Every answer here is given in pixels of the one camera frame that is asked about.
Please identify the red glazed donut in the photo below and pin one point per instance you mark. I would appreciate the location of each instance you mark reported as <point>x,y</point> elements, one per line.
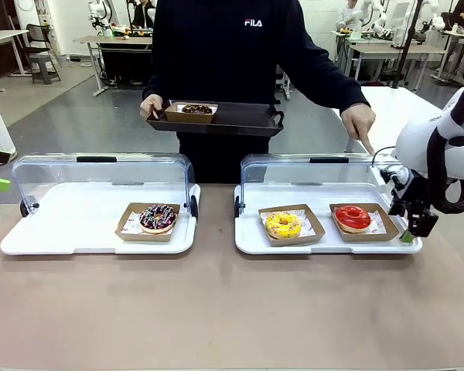
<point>352,218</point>

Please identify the yellow donut in tray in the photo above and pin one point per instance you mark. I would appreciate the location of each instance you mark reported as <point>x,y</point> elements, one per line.
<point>313,236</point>

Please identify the person left forearm black sleeve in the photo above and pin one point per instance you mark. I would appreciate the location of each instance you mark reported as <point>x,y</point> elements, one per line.
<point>340,81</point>

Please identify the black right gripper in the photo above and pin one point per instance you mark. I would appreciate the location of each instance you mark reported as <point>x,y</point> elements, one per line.
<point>419,216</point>

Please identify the person left hand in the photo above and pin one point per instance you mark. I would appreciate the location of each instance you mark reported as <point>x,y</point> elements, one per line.
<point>361,121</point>

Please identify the grey step stool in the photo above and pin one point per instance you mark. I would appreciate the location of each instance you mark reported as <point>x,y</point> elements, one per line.
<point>45,69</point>

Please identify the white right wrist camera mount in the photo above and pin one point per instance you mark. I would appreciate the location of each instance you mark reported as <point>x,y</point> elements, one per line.
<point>396,175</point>

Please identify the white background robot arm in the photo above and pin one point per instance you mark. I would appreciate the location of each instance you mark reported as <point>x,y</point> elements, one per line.
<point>377,17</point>
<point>96,17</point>

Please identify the red donut in tray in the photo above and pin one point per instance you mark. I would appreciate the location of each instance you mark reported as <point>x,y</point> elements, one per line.
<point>383,232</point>

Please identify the black office chair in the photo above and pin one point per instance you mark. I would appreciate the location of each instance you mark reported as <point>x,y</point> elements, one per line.
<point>38,40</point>

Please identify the white background desk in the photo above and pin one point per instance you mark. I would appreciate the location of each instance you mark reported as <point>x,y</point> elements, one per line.
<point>4,42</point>

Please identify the dark donut colourful sprinkles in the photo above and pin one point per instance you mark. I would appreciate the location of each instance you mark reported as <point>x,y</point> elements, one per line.
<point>157,219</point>

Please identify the person right forearm black sleeve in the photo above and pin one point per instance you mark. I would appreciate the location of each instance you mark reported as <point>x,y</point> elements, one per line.
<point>154,85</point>

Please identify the grey background desk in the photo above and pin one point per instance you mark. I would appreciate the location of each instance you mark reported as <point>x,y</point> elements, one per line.
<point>112,54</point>

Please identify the black stand pole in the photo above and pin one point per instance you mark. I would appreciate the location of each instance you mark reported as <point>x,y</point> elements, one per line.
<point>408,42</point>

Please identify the person right hand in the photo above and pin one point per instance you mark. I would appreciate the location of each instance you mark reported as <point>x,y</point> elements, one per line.
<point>151,106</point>

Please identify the black hinge knob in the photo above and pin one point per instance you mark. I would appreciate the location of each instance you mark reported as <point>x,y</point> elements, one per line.
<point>237,206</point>
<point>27,208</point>
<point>194,206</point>

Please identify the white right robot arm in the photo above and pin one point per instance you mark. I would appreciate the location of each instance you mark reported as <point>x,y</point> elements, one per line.
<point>421,139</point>

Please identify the background person black jacket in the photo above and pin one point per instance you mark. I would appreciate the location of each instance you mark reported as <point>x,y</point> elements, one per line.
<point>143,15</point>

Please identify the white side table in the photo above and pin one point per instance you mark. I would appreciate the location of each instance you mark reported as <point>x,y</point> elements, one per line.
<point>386,116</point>

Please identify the clear display case lid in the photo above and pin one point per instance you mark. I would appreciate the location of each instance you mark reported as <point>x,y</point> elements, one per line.
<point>294,172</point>
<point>100,172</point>

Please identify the background person white shirt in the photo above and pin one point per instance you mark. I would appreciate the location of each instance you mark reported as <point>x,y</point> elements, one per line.
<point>346,15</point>

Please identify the yellow glazed donut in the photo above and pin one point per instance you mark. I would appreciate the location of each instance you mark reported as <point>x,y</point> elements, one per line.
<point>283,226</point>

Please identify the grey background workbench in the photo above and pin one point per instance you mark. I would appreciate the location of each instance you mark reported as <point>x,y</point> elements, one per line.
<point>386,58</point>

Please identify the white display case base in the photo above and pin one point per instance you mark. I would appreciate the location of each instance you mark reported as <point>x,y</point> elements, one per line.
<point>251,235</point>
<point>69,224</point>

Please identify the person torso black FILA sweater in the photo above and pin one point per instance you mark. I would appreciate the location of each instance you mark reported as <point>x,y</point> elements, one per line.
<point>224,58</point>

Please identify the dark brown serving tray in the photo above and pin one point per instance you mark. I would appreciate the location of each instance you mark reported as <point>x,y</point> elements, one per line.
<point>247,120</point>

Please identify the chocolate donut with sprinkles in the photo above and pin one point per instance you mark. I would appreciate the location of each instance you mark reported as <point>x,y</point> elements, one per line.
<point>197,109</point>

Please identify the sprinkled chocolate donut in tray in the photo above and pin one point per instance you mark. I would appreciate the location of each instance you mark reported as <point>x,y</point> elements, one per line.
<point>147,236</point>

